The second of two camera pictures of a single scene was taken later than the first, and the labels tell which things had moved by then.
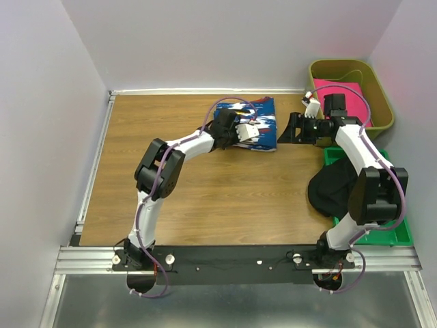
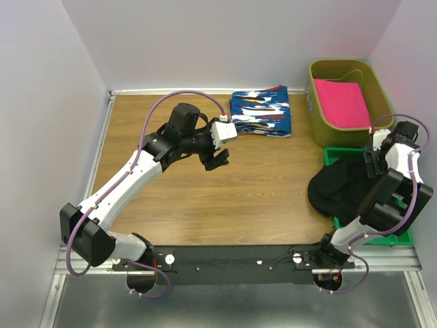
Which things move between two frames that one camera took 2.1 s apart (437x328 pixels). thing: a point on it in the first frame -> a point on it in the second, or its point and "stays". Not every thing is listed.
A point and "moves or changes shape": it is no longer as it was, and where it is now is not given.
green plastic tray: x=400 y=236 stays
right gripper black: x=289 y=134 -> x=369 y=156
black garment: x=330 y=188 stays
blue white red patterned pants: x=262 y=114 moves or changes shape
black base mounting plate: x=230 y=265 stays
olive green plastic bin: x=379 y=111 stays
